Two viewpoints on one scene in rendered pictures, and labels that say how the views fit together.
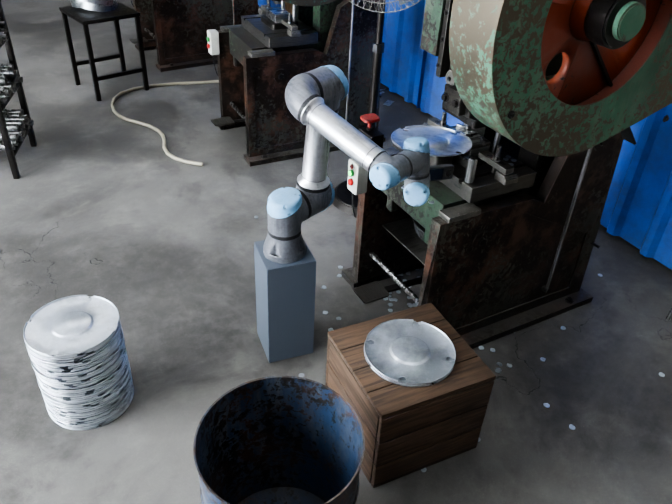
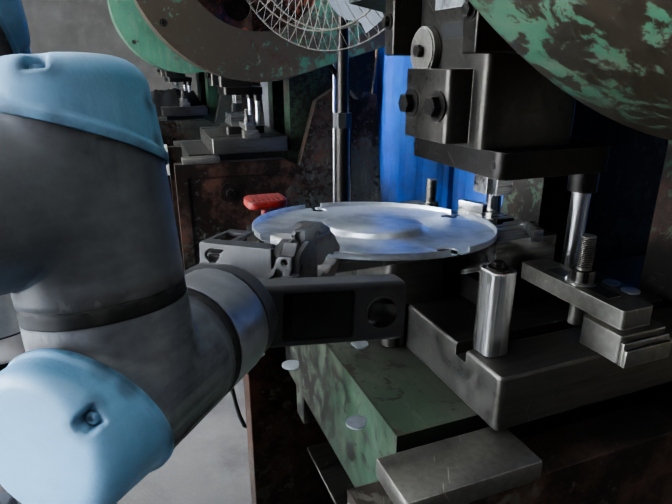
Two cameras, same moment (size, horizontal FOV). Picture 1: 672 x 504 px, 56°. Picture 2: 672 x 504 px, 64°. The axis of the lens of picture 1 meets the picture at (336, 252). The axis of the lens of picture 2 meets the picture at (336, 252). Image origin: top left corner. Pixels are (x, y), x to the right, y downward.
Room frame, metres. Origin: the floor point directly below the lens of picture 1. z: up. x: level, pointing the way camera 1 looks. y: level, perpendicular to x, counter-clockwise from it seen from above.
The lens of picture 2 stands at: (1.45, -0.37, 0.98)
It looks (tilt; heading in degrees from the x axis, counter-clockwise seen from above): 19 degrees down; 9
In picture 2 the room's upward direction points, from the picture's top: straight up
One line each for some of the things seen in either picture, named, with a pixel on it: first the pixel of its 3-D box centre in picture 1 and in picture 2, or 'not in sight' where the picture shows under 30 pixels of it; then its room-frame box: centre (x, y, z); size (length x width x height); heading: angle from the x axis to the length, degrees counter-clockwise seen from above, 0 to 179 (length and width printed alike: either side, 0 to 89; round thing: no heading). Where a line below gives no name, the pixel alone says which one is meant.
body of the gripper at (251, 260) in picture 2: not in sight; (249, 291); (1.82, -0.25, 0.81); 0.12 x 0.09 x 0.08; 172
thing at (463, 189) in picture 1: (464, 160); (485, 293); (2.17, -0.47, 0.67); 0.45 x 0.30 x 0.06; 30
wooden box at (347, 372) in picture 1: (403, 390); not in sight; (1.45, -0.25, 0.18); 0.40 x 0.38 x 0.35; 117
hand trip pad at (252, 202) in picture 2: (369, 125); (265, 217); (2.34, -0.11, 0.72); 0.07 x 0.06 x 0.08; 120
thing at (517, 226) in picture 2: (467, 141); (488, 237); (2.17, -0.47, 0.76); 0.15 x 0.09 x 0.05; 30
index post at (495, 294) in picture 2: (471, 168); (494, 307); (1.95, -0.45, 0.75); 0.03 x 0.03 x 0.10; 30
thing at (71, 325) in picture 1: (72, 324); not in sight; (1.49, 0.84, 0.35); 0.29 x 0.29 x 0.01
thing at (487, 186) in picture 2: not in sight; (491, 177); (2.16, -0.46, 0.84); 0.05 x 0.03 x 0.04; 30
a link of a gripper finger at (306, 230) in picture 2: not in sight; (307, 249); (1.87, -0.28, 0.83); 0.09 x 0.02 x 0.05; 173
